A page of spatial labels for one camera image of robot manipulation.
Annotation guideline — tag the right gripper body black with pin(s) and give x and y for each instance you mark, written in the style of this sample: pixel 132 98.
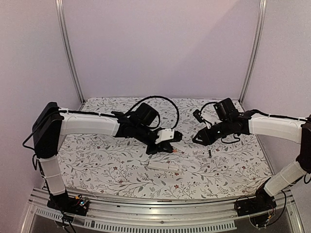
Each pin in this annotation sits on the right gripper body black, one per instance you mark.
pixel 224 128

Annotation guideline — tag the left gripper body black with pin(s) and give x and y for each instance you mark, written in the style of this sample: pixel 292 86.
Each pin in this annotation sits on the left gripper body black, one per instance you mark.
pixel 158 148

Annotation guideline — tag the white remote control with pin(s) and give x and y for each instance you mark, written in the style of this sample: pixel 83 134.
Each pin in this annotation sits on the white remote control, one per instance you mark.
pixel 164 167

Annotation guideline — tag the white remote battery cover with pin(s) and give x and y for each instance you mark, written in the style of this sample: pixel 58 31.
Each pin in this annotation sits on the white remote battery cover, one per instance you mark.
pixel 180 148

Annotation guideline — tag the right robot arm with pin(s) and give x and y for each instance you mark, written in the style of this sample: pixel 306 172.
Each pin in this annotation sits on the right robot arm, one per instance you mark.
pixel 231 121

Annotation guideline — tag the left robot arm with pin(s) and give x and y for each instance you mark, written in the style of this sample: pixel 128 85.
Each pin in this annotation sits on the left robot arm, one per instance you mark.
pixel 55 123

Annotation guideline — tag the floral patterned table mat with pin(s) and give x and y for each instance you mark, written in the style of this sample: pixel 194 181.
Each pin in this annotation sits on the floral patterned table mat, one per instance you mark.
pixel 118 166

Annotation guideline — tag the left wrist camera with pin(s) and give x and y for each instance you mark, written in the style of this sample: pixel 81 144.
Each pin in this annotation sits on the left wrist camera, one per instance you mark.
pixel 168 135

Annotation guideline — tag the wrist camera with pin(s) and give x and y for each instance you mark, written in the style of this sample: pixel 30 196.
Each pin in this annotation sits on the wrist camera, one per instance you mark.
pixel 203 117
pixel 168 135

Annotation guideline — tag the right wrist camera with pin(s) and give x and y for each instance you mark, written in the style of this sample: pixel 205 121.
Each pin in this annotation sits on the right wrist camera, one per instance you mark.
pixel 203 117

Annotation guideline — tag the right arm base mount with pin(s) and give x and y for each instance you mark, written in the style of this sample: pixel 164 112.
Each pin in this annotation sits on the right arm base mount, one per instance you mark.
pixel 245 205

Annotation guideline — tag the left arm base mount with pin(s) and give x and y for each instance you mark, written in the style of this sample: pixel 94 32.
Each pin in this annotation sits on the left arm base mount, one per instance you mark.
pixel 77 205

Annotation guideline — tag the right aluminium frame post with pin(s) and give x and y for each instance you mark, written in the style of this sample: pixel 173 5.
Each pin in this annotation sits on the right aluminium frame post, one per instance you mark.
pixel 254 50

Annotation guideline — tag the aluminium frame post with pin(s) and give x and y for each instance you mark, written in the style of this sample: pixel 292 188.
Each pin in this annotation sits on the aluminium frame post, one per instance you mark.
pixel 254 50
pixel 68 51

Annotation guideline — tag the left aluminium frame post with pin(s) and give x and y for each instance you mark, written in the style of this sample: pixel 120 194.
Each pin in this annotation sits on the left aluminium frame post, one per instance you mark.
pixel 68 51

